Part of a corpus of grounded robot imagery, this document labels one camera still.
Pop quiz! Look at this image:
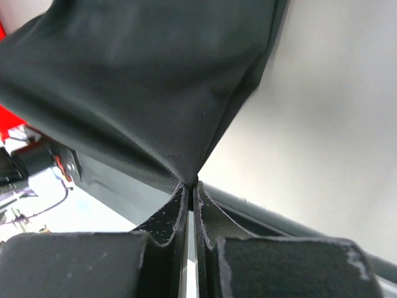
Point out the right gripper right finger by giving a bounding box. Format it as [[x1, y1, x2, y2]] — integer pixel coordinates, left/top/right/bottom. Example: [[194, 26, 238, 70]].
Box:
[[193, 183, 383, 297]]

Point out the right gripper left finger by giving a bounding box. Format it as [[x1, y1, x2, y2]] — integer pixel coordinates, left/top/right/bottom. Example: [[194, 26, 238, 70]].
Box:
[[1, 184, 189, 297]]

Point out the black t-shirt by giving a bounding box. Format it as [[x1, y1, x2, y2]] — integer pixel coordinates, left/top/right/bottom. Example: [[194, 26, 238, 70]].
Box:
[[0, 0, 289, 194]]

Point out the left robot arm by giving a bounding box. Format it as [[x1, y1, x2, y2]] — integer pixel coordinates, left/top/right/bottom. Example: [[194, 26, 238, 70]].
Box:
[[1, 126, 81, 195]]

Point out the red plastic bin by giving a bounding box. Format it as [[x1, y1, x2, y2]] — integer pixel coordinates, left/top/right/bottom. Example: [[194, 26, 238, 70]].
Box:
[[1, 22, 33, 129]]

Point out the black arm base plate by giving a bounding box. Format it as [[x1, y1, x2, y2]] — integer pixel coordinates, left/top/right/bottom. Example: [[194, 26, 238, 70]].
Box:
[[59, 148, 396, 283]]

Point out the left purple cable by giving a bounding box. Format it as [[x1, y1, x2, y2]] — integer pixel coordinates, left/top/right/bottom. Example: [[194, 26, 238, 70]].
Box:
[[0, 183, 69, 224]]

